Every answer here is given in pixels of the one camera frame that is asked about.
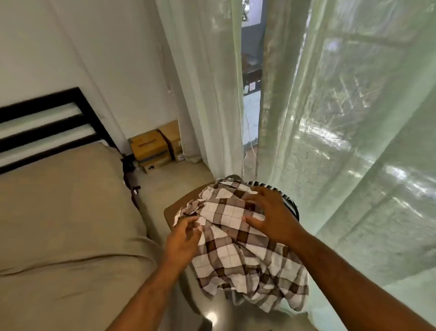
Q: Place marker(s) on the bed with taupe sheet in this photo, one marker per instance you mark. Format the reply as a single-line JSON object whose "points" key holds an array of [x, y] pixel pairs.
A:
{"points": [[61, 232]]}

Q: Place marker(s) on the cardboard box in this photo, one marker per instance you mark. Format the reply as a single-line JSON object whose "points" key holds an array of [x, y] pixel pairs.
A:
{"points": [[148, 145], [172, 136]]}

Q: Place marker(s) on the black slatted headboard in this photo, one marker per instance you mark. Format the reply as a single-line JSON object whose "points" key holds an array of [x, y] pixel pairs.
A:
{"points": [[41, 103]]}

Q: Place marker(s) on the person's left forearm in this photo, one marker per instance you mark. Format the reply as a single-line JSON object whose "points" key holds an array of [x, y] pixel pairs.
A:
{"points": [[146, 303]]}

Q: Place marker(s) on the brown white plaid shirt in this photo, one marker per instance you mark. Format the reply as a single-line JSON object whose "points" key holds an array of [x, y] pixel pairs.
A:
{"points": [[231, 256]]}

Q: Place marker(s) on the person's left hand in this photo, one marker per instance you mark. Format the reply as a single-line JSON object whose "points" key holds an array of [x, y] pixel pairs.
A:
{"points": [[180, 245]]}

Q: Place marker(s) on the person's right hand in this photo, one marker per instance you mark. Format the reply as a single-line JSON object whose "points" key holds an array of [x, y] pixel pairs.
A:
{"points": [[279, 218]]}

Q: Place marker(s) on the sheer white curtain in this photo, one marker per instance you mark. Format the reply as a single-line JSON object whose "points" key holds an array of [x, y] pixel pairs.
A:
{"points": [[208, 82], [354, 123]]}

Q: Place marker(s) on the person's right forearm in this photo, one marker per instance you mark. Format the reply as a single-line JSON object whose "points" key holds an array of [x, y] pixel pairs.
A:
{"points": [[354, 293]]}

